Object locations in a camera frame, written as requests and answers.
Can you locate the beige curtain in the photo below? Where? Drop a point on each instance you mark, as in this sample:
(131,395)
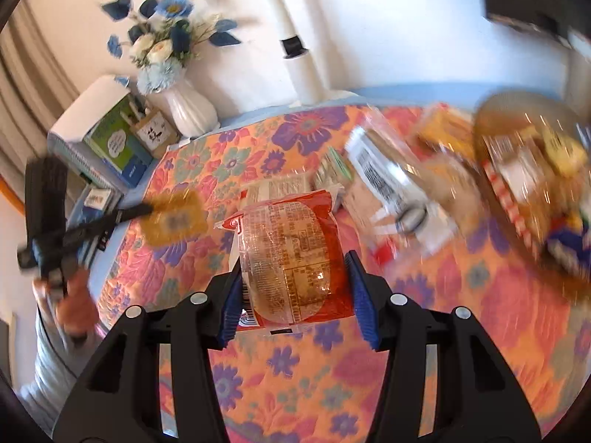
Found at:
(27,83)

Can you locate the white lamp pole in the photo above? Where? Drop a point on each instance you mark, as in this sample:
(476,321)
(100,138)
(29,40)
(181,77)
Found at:
(302,9)

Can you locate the blue snack packet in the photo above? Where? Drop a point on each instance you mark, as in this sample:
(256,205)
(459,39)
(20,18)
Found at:
(568,249)

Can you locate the person's left hand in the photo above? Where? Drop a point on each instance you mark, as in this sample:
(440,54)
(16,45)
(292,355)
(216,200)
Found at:
(78,307)

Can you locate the small white card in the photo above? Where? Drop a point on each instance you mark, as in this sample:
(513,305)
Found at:
(181,143)

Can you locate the yellow cracker packet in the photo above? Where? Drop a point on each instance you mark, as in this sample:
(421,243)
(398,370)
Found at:
(173,221)

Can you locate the red white striped packet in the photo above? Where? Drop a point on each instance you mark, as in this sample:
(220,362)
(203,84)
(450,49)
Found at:
(508,203)

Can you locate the blue white flower bouquet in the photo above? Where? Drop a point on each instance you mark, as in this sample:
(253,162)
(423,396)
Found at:
(159,50)

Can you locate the white pen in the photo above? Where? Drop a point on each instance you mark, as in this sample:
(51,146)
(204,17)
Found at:
(138,106)

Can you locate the white ribbed vase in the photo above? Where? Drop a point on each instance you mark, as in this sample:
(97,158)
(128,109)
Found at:
(189,110)

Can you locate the green blue book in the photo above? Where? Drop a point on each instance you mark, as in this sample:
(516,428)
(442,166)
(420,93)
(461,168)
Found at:
(115,147)

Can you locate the yellow orange snack packet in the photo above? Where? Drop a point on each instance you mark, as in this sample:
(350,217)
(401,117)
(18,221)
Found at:
(445,129)

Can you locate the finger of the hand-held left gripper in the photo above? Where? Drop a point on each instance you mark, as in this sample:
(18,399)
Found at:
(115,220)

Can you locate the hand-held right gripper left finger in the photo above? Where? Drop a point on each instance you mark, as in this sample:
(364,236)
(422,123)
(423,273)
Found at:
(230,307)

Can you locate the floral orange tablecloth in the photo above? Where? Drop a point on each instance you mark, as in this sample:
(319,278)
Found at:
(300,378)

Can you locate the person's left forearm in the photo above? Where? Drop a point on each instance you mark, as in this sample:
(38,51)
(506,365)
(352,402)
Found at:
(51,369)

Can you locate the white orange booklet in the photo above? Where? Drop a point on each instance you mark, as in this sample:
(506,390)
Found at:
(98,198)

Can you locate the clear packet with white label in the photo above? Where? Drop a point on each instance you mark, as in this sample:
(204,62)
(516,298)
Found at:
(392,180)

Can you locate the row of upright books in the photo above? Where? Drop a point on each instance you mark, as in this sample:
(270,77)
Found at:
(76,115)

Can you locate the wooden pen holder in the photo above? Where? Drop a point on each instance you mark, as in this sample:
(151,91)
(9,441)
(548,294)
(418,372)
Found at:
(154,134)

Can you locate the stack of flat books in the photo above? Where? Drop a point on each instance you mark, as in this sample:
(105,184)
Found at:
(90,219)

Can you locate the amber glass bowl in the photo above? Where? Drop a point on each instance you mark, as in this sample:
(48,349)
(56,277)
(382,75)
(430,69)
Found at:
(503,115)

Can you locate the beige snack packet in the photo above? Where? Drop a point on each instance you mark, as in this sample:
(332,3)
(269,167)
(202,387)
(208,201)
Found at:
(281,187)

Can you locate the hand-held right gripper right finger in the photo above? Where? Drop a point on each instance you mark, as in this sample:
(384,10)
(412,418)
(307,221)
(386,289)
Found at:
(364,304)

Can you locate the red bread packet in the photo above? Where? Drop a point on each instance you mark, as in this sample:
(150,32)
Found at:
(286,258)

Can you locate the green striped snack packet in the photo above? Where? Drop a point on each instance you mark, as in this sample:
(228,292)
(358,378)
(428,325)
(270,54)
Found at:
(333,166)

